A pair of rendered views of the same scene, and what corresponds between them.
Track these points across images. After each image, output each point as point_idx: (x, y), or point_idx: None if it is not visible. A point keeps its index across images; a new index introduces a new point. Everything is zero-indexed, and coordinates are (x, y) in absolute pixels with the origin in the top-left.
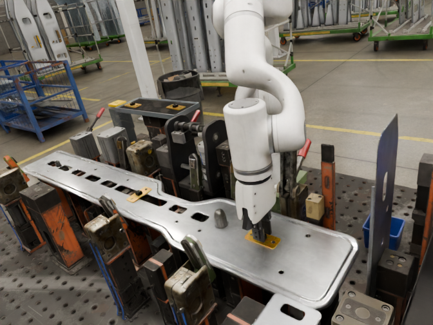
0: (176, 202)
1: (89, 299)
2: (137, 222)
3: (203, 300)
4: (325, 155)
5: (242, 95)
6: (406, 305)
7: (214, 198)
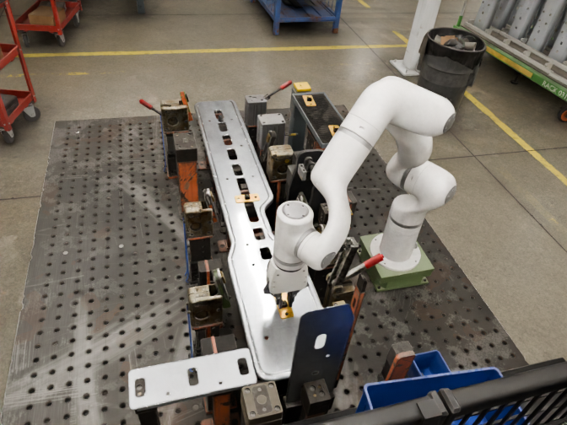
0: (264, 227)
1: (178, 249)
2: None
3: (209, 315)
4: (359, 282)
5: (391, 164)
6: None
7: None
